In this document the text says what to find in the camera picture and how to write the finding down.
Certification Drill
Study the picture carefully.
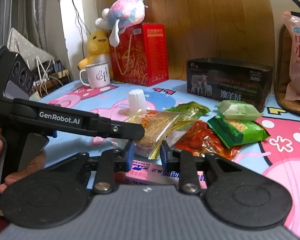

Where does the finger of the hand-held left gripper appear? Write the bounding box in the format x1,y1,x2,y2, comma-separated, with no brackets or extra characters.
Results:
90,116,145,140

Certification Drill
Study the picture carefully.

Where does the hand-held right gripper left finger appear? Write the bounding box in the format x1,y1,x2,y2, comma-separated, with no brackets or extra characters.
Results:
50,140,135,194

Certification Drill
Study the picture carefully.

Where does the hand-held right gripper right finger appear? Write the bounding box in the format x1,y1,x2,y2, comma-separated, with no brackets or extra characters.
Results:
161,140,243,194

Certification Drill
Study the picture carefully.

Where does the long pink candy box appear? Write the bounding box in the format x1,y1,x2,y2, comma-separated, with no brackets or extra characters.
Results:
114,164,207,187

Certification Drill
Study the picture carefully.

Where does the clear sesame cake packet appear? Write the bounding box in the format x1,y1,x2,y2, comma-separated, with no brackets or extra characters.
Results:
122,110,190,160

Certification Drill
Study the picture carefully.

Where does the dark green cracker packet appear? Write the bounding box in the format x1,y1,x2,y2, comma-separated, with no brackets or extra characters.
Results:
207,115,270,148

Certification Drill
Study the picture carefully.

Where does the black cardboard box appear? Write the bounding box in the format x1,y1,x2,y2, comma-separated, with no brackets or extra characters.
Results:
186,58,273,112

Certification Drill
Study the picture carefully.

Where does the person's left hand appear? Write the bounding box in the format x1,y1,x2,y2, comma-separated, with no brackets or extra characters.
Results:
0,137,47,194

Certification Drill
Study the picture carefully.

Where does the red spicy snack packet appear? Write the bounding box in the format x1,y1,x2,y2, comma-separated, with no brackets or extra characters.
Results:
175,121,240,160

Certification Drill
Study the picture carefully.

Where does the light green leaf-print packet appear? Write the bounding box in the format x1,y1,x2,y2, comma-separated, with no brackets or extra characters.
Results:
164,102,212,125

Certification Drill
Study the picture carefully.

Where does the white enamel mug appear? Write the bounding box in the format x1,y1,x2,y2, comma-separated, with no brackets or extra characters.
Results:
79,62,111,88

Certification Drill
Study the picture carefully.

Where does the grey quilted pillow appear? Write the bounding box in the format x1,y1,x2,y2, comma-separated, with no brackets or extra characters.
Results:
6,27,55,65

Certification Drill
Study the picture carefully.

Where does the red gift box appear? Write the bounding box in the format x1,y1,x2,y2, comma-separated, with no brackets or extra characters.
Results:
109,23,169,87

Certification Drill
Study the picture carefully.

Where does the pale green snack packet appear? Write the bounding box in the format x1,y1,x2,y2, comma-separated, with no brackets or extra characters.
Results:
216,100,264,120

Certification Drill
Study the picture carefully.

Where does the yellow duck plush toy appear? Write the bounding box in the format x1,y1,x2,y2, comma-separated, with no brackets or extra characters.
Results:
77,29,114,80

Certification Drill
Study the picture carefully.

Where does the grey curtain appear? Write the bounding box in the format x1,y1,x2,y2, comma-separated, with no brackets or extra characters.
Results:
0,0,65,58

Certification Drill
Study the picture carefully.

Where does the cartoon pig printed bed sheet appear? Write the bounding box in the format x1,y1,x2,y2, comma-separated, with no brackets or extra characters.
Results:
37,79,300,238

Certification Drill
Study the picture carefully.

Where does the pastel plush toy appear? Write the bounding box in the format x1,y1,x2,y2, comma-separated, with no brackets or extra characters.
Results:
95,0,148,47

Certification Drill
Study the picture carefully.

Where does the wooden headboard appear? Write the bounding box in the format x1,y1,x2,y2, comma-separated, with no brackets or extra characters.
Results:
95,0,275,80

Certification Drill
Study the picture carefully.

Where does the white charging cable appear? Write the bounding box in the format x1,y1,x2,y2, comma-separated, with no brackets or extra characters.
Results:
26,55,57,98

